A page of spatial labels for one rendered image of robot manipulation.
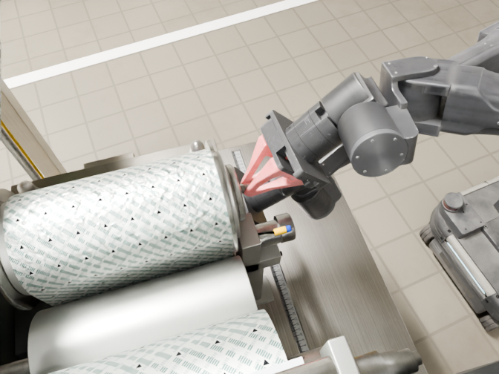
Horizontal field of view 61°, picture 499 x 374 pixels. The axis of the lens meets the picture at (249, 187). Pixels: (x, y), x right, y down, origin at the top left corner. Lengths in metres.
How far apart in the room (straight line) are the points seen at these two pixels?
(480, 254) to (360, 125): 1.41
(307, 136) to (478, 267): 1.35
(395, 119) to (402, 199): 1.64
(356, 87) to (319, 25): 2.32
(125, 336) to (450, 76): 0.46
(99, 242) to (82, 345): 0.12
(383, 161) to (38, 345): 0.42
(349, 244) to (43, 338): 0.61
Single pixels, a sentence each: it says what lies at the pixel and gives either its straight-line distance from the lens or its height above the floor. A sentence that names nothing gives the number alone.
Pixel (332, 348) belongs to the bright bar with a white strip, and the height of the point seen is 1.46.
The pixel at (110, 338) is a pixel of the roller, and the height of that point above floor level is 1.23.
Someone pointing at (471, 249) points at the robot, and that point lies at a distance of 1.80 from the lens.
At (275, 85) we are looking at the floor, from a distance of 2.40.
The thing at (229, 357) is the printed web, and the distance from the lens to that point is 0.32.
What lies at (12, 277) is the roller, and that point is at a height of 1.28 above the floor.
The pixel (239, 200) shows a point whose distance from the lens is 0.51.
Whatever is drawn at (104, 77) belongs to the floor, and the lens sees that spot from 2.57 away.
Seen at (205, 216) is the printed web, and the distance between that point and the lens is 0.48.
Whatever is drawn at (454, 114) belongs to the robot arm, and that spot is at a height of 1.37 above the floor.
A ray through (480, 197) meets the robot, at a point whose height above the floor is 0.24.
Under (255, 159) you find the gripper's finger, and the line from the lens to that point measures 0.54.
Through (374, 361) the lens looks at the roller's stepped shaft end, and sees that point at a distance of 0.39.
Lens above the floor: 1.72
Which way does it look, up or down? 59 degrees down
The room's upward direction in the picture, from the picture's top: straight up
